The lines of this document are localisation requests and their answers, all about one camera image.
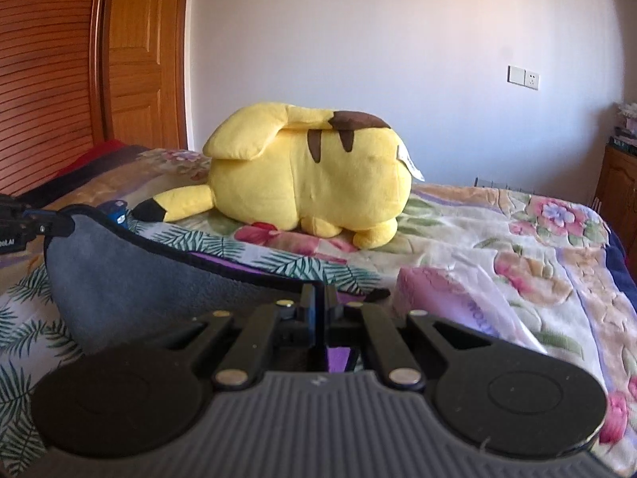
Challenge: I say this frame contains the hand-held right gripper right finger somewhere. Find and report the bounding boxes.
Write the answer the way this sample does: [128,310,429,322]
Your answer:
[323,283,493,391]

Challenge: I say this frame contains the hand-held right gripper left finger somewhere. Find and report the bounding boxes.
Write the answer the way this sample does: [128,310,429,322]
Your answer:
[164,283,318,390]

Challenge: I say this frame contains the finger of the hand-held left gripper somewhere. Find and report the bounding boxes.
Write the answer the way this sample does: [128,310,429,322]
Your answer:
[9,203,76,239]

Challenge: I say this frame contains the grey towel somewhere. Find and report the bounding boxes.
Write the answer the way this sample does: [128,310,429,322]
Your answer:
[44,204,392,355]

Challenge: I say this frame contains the red cloth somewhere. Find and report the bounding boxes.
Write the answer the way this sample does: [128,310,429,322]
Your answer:
[54,140,141,186]

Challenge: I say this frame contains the pink plastic packet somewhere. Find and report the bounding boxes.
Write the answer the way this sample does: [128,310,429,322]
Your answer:
[397,266,545,355]

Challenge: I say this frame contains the yellow plush toy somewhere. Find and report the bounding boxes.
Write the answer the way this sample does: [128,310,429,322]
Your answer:
[131,102,425,250]

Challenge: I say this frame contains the louvred wooden wardrobe door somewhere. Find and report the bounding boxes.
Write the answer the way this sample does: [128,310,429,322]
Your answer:
[0,0,111,197]

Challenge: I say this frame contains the floral blanket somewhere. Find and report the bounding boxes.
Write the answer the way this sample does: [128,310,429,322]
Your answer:
[0,145,637,478]

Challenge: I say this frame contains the panelled wooden door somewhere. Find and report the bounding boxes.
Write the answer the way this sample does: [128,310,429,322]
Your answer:
[104,0,191,151]

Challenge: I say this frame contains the wooden cabinet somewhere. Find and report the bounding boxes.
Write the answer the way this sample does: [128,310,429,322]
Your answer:
[594,143,637,280]

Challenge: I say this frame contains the stack of books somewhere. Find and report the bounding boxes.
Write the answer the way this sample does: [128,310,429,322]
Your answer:
[609,126,637,156]

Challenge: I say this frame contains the metal wire rack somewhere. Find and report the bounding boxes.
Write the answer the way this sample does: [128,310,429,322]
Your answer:
[474,176,537,193]

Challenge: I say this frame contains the white wall socket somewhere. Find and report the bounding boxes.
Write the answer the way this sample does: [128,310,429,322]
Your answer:
[507,64,541,92]

